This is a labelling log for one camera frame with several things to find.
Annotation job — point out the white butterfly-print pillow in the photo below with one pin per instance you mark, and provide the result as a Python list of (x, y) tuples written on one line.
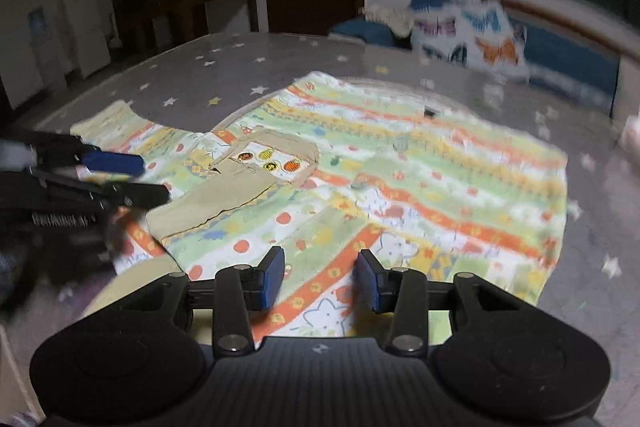
[(470, 38)]

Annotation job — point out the grey star-print bed sheet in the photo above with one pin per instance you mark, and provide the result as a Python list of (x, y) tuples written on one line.
[(240, 67)]

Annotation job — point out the cream crumpled cloth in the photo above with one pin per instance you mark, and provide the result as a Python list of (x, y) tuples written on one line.
[(387, 18)]

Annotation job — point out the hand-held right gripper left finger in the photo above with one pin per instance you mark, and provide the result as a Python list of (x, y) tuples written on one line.
[(271, 281)]

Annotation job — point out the blue bench cushion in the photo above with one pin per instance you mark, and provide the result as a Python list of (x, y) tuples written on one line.
[(570, 62)]

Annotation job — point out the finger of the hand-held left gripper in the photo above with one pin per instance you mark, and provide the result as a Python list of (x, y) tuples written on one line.
[(112, 163), (135, 197)]

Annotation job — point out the white low cabinet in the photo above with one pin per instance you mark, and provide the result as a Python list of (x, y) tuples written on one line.
[(42, 52)]

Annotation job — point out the dark wooden desk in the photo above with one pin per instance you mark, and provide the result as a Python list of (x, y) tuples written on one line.
[(210, 4)]

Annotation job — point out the colourful striped printed shirt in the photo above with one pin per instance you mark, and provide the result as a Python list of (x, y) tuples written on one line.
[(400, 187)]

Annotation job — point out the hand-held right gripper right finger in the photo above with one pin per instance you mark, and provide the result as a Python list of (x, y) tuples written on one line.
[(366, 283)]

